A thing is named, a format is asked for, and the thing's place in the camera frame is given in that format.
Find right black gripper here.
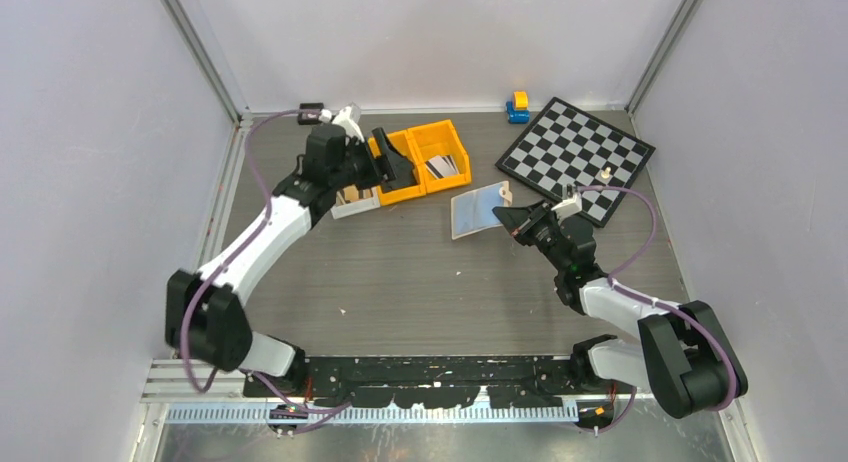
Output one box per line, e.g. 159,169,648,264
494,198,571,273

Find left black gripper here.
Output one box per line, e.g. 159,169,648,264
331,130,414,193

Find beige leather card holder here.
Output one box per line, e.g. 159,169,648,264
450,181,513,240

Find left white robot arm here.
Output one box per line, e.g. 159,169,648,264
165,124,415,396

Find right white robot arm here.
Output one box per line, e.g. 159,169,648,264
492,202,749,419

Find black cards in orange bin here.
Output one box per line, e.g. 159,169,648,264
390,155,419,190

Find white striped card in bin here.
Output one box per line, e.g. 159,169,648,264
425,155,460,179

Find gold cards in white bin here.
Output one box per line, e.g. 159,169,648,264
337,185,374,204

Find middle orange plastic bin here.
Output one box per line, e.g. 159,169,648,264
368,130,426,207

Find orange plastic bin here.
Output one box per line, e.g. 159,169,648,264
368,130,426,207
408,119,472,194

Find right orange plastic bin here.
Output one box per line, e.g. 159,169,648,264
408,119,472,194

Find white plastic bin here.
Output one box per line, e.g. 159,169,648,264
330,187,381,220

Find black white chessboard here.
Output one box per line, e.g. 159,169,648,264
495,97,655,228

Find small black square box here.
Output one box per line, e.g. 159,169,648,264
297,102,325,126

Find blue yellow toy car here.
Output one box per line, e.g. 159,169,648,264
505,91,530,124

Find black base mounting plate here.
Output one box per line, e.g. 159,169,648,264
243,355,630,409

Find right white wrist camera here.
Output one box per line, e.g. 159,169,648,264
552,185,582,221

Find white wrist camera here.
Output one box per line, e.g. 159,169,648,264
552,185,582,221
318,103,365,141

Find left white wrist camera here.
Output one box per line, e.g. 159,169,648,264
318,103,365,141

